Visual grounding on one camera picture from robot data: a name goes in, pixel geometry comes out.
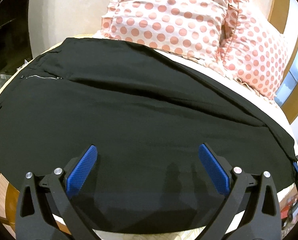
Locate black pants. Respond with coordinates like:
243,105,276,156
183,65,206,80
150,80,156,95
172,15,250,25
0,37,297,234

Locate cream patterned bed sheet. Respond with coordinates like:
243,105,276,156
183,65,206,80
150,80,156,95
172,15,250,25
0,33,298,240

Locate wooden headboard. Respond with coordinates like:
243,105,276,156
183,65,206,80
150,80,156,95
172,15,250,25
267,0,298,124

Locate right pink polka dot pillow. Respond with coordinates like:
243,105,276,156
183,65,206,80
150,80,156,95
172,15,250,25
219,2,288,100

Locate pink polka dot pillow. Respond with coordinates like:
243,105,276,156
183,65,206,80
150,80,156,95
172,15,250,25
219,2,288,100
95,0,231,62

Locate black television screen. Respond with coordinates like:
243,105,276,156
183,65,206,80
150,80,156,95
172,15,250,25
0,0,33,75

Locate left pink polka dot pillow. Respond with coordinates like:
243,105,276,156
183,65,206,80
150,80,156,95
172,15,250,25
95,0,231,62

